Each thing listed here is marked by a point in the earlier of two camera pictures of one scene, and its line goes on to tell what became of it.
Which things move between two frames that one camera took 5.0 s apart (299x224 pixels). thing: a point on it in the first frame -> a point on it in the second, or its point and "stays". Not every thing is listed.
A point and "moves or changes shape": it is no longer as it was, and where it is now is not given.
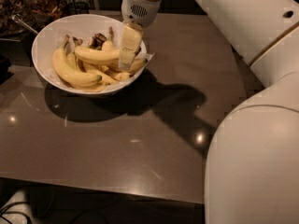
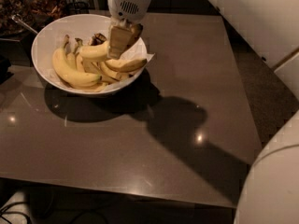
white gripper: (139, 12) -> (127, 6)
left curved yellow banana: (68, 73) stays
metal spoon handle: (19, 20) stays
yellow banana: (92, 53) moves or changes shape
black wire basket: (78, 7) stays
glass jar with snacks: (25, 9) stays
